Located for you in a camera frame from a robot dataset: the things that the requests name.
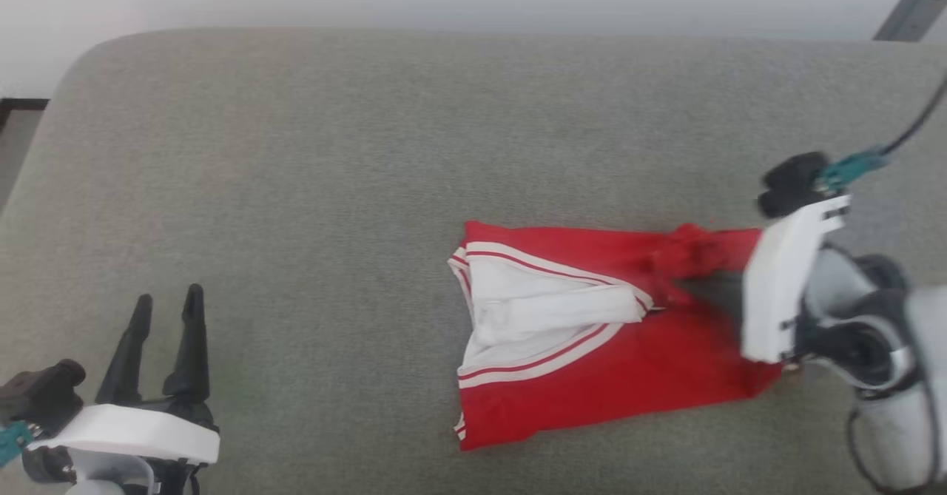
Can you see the grey metal bracket pole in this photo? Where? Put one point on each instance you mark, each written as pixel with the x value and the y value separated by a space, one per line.
pixel 914 7

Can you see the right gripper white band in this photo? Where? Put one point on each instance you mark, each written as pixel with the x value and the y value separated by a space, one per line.
pixel 780 288

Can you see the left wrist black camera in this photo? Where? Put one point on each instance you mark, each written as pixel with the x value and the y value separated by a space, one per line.
pixel 41 395

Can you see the red Bulls 23 jersey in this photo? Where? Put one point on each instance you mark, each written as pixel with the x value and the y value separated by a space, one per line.
pixel 629 376

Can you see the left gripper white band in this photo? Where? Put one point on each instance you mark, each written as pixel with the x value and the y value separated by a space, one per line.
pixel 133 432

